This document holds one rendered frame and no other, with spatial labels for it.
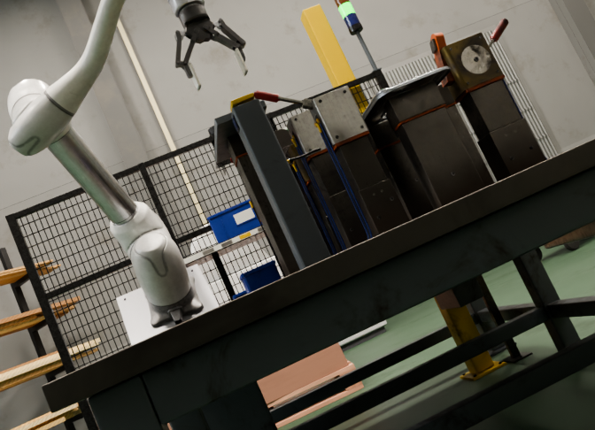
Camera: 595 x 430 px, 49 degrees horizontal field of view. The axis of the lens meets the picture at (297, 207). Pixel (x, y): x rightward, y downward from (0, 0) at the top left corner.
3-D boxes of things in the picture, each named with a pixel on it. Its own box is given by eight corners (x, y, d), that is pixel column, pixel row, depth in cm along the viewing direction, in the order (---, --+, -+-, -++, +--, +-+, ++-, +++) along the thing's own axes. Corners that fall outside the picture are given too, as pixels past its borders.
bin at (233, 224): (282, 216, 288) (270, 189, 289) (218, 244, 285) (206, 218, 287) (282, 221, 304) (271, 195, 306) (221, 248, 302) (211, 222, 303)
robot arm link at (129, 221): (145, 280, 231) (131, 248, 248) (184, 254, 233) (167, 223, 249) (-4, 114, 183) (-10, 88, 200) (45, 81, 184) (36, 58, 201)
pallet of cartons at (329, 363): (344, 373, 525) (318, 315, 531) (377, 380, 423) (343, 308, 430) (173, 456, 496) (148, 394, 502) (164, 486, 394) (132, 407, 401)
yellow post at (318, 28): (506, 364, 307) (328, -4, 334) (474, 380, 304) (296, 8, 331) (491, 363, 325) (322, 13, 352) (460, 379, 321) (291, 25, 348)
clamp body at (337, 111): (418, 229, 145) (348, 84, 150) (370, 250, 143) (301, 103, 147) (408, 234, 152) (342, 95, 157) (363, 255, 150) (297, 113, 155)
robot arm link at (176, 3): (200, -21, 175) (209, -2, 174) (196, -3, 183) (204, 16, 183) (167, -13, 172) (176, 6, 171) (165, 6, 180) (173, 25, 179)
